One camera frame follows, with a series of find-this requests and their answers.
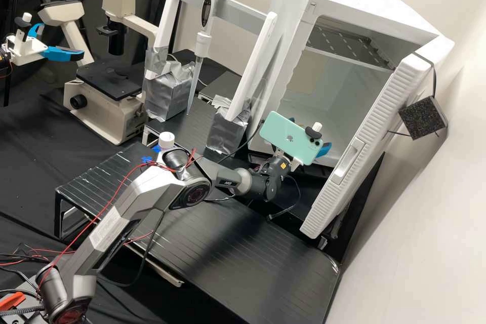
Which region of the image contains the pipette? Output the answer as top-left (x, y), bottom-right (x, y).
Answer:
top-left (186, 0), bottom-right (223, 116)

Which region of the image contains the incubator door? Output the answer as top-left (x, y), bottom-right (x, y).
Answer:
top-left (300, 50), bottom-right (450, 240)

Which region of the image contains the white incubator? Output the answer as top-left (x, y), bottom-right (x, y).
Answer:
top-left (249, 0), bottom-right (455, 173)

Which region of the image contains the black stand pole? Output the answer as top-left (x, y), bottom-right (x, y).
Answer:
top-left (3, 0), bottom-right (24, 108)

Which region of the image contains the right wrist camera phone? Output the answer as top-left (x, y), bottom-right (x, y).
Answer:
top-left (259, 110), bottom-right (326, 168)

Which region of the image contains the orange clamp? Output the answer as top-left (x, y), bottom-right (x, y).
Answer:
top-left (0, 290), bottom-right (28, 308)

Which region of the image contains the cream microscope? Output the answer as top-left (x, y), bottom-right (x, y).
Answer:
top-left (36, 0), bottom-right (160, 146)

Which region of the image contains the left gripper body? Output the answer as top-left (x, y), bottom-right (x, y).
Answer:
top-left (6, 33), bottom-right (48, 66)

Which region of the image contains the white pipette stand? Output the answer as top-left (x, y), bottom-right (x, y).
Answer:
top-left (142, 0), bottom-right (278, 156)

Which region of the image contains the small bottle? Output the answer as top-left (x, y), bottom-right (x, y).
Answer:
top-left (157, 131), bottom-right (176, 157)

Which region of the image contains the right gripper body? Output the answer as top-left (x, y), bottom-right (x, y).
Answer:
top-left (274, 147), bottom-right (305, 169)

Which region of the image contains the black cable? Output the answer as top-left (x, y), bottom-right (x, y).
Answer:
top-left (265, 170), bottom-right (301, 222)
top-left (218, 120), bottom-right (265, 161)

